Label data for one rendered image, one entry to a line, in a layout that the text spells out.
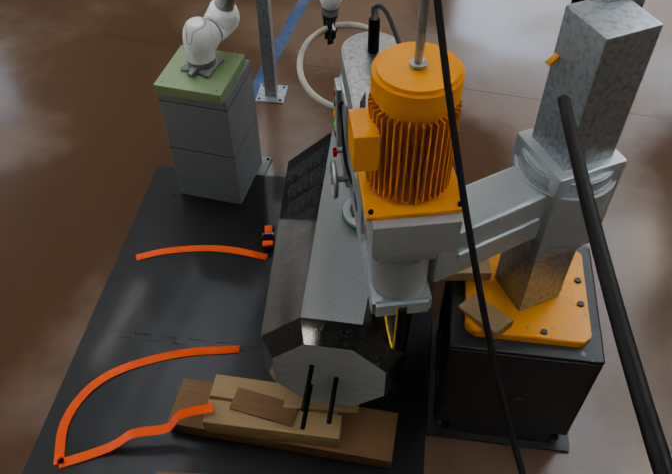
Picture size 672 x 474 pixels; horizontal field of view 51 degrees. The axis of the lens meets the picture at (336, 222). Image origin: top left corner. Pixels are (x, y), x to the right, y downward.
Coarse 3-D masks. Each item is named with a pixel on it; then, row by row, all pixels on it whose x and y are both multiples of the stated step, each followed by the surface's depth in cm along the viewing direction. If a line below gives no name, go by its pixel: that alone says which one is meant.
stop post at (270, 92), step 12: (264, 0) 443; (264, 12) 450; (264, 24) 456; (264, 36) 463; (264, 48) 470; (264, 60) 477; (264, 72) 485; (276, 72) 492; (264, 84) 493; (276, 84) 496; (264, 96) 500; (276, 96) 500
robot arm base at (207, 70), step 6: (216, 60) 380; (222, 60) 383; (186, 66) 378; (192, 66) 374; (198, 66) 373; (204, 66) 374; (210, 66) 375; (216, 66) 379; (192, 72) 372; (198, 72) 375; (204, 72) 374; (210, 72) 375
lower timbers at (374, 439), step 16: (192, 384) 337; (208, 384) 337; (176, 400) 332; (192, 400) 332; (192, 416) 326; (352, 416) 326; (368, 416) 326; (384, 416) 326; (192, 432) 327; (208, 432) 324; (352, 432) 320; (368, 432) 320; (384, 432) 320; (288, 448) 320; (304, 448) 317; (320, 448) 315; (336, 448) 315; (352, 448) 315; (368, 448) 315; (384, 448) 315; (368, 464) 317; (384, 464) 314
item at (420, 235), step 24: (360, 48) 247; (384, 48) 247; (360, 72) 238; (360, 96) 229; (432, 216) 193; (456, 216) 192; (384, 240) 194; (408, 240) 195; (432, 240) 196; (456, 240) 197
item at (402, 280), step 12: (372, 264) 225; (384, 264) 218; (396, 264) 216; (408, 264) 216; (420, 264) 218; (372, 276) 229; (384, 276) 222; (396, 276) 220; (408, 276) 220; (420, 276) 223; (384, 288) 227; (396, 288) 224; (408, 288) 225; (420, 288) 229
